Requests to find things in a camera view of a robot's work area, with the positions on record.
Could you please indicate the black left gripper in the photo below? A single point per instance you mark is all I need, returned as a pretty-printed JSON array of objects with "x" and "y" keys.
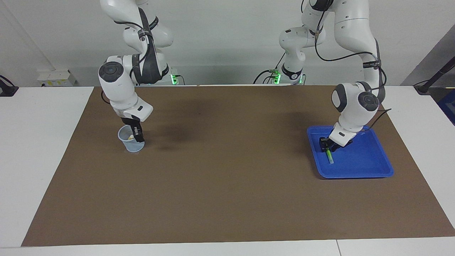
[{"x": 339, "y": 146}]

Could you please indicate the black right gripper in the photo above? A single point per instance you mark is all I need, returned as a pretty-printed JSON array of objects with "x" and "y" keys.
[{"x": 134, "y": 125}]

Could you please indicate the green pen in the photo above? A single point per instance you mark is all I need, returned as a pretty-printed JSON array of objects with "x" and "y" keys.
[{"x": 330, "y": 157}]

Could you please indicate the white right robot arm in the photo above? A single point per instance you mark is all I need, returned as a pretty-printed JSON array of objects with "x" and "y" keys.
[{"x": 121, "y": 89}]

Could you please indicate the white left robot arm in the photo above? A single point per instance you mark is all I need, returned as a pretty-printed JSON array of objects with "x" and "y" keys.
[{"x": 355, "y": 39}]

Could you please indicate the blue plastic tray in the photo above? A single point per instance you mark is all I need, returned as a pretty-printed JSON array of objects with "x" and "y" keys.
[{"x": 362, "y": 160}]

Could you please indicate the clear plastic cup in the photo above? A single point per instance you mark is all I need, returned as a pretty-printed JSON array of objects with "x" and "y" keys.
[{"x": 129, "y": 145}]

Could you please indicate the white power strip box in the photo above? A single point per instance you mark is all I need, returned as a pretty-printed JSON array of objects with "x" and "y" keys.
[{"x": 57, "y": 78}]

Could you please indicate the brown table mat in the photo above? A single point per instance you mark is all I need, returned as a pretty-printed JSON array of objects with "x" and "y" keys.
[{"x": 227, "y": 177}]

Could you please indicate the blue bin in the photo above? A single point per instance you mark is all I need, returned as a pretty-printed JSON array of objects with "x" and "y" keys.
[{"x": 448, "y": 106}]

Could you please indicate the black stand pole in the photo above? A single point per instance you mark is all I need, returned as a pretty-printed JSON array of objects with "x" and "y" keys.
[{"x": 435, "y": 76}]

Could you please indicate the black clamp mount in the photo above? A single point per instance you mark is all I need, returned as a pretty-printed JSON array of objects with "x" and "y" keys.
[{"x": 7, "y": 89}]

